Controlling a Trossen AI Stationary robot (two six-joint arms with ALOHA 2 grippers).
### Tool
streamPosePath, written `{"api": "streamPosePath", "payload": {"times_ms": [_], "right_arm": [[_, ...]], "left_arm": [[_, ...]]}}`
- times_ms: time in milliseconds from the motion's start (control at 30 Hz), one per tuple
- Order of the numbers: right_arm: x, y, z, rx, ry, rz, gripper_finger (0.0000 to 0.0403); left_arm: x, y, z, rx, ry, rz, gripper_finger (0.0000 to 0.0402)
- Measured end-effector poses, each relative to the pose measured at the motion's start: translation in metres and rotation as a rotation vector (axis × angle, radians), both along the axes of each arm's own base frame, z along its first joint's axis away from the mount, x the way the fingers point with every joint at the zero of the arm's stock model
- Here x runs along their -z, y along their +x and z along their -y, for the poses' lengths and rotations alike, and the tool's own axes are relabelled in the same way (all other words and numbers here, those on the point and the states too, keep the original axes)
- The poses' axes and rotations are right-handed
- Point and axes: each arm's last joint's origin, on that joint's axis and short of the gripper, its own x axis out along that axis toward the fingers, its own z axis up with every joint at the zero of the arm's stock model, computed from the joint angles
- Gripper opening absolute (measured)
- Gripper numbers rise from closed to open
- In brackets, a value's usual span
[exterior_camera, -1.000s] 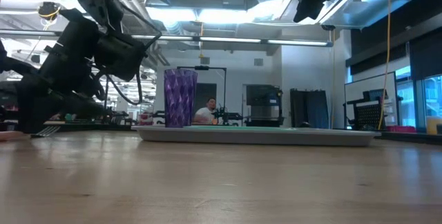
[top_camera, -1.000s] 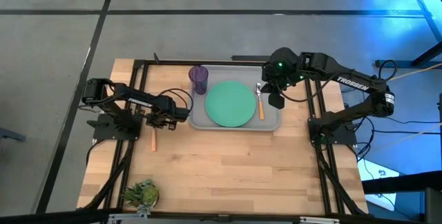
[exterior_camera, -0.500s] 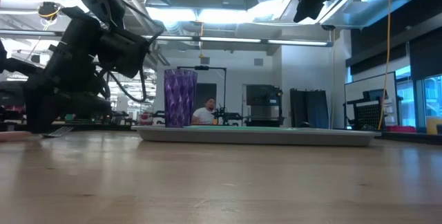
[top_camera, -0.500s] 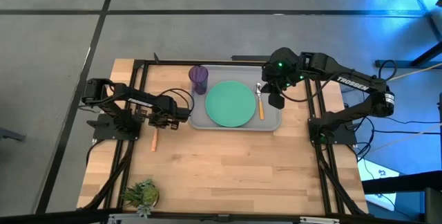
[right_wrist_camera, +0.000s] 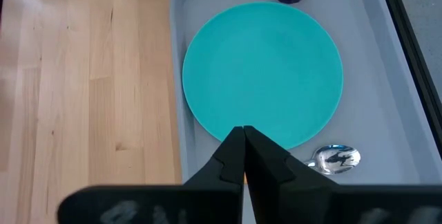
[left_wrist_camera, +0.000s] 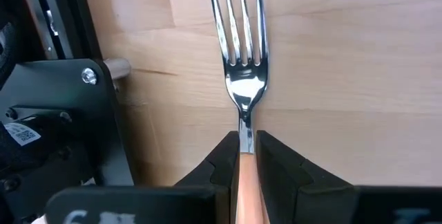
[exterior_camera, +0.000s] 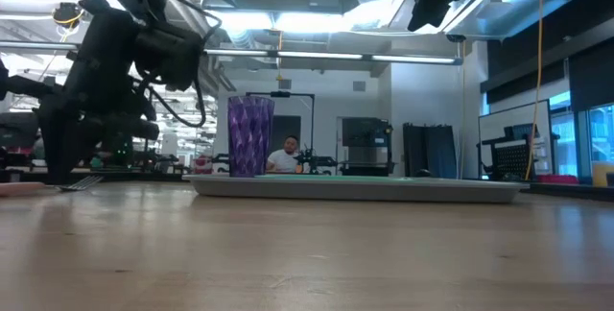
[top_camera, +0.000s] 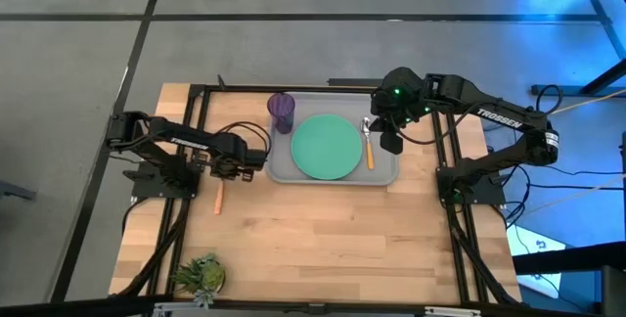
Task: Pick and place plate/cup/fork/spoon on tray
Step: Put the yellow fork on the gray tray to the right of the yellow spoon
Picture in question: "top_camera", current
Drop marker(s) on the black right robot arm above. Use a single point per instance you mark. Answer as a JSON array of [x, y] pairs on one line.
[[499, 117]]

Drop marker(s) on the black aluminium rail frame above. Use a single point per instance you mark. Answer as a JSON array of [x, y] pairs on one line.
[[244, 88]]

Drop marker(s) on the green round plate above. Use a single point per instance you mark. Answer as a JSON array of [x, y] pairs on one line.
[[326, 147]]

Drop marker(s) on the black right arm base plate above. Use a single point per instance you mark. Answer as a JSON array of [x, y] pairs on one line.
[[489, 194]]

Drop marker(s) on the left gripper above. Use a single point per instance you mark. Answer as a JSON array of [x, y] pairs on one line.
[[235, 158]]

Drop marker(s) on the black table leg frame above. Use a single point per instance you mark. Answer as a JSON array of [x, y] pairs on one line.
[[606, 77]]

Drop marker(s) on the black rig strut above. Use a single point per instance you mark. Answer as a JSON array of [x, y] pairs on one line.
[[577, 257]]

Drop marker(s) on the black flat bracket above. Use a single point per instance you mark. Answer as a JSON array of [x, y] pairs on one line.
[[352, 82]]

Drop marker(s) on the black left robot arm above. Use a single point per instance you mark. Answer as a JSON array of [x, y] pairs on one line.
[[191, 142]]

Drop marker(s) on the grey plastic tray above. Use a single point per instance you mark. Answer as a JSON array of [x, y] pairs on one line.
[[381, 175]]

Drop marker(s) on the purple faceted cup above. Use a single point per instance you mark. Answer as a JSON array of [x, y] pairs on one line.
[[281, 106]]

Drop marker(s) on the black rig crossbar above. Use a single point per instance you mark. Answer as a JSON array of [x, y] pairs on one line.
[[73, 307]]

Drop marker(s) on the small green potted succulent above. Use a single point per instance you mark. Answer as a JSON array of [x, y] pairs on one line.
[[208, 275]]

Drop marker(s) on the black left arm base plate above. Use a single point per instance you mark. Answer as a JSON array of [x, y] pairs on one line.
[[147, 185]]

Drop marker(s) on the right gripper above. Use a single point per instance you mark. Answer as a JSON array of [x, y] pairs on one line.
[[398, 97]]

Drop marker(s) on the white panel with blue mark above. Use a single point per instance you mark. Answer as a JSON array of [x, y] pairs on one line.
[[521, 239]]

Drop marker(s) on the grey chair base leg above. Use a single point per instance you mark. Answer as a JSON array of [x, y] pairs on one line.
[[14, 191]]

